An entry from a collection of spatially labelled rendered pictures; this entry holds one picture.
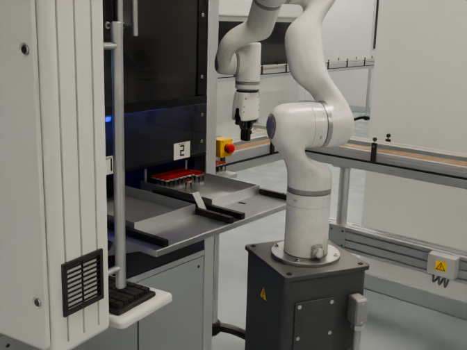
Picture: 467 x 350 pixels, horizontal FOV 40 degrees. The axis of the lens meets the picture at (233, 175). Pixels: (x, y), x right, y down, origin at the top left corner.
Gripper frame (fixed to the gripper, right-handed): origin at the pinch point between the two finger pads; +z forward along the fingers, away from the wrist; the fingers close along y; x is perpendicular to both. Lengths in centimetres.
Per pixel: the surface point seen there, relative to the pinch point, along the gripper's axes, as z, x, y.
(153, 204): 21.9, -14.8, 29.8
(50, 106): -22, 32, 101
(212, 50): -27.3, -23.6, -9.2
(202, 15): -39.6, -23.8, -3.2
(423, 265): 64, 35, -85
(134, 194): 21.0, -25.5, 28.5
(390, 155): 17, 16, -82
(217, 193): 21.9, -8.6, 4.3
